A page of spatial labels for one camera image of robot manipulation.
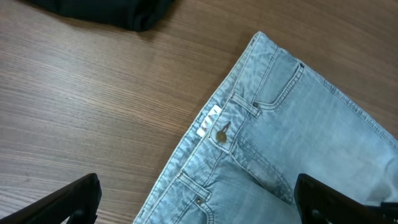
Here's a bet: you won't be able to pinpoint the folded dark green garment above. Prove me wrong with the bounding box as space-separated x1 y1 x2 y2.
27 0 174 32

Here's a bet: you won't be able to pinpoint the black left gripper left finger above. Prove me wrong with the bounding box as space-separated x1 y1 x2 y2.
1 173 102 224

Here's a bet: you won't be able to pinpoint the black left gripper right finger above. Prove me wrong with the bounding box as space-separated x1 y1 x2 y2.
294 174 397 224

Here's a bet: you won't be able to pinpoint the light blue denim shorts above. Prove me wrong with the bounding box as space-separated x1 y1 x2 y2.
135 32 397 223

